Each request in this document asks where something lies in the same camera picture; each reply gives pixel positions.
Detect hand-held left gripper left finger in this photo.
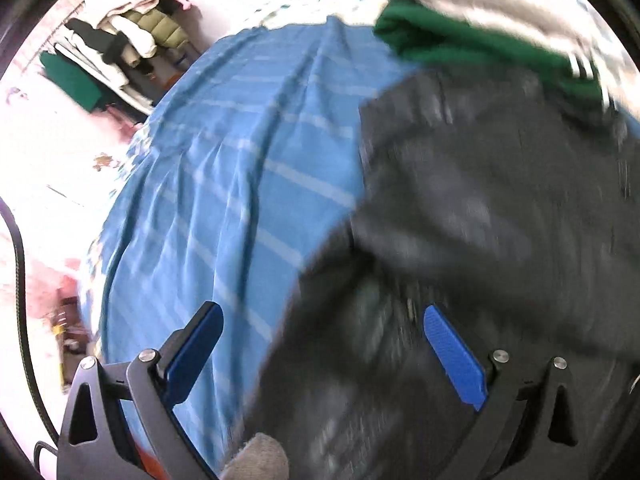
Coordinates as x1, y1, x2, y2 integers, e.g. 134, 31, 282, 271
56, 302, 225, 480

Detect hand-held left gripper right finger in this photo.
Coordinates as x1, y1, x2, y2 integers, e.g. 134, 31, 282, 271
422, 303, 585, 480

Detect dark grey pants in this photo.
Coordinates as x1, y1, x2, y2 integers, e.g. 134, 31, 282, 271
235, 67, 640, 480

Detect floor clutter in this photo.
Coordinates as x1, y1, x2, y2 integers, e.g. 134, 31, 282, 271
47, 296, 98, 395

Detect grey fuzzy cloth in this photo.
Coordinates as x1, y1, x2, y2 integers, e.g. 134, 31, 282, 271
219, 432, 291, 480

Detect blue striped bed sheet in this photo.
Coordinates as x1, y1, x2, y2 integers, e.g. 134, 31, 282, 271
80, 16, 421, 476

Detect dark green hanging garment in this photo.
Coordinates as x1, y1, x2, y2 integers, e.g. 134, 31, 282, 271
40, 52, 103, 113

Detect green garment with white stripes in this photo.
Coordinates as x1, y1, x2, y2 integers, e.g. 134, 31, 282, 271
373, 0, 604, 106

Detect olive puffer jacket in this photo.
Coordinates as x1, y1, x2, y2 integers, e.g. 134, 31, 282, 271
122, 6, 193, 53

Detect black cable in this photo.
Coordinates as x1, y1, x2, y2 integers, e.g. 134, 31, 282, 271
0, 197, 61, 466

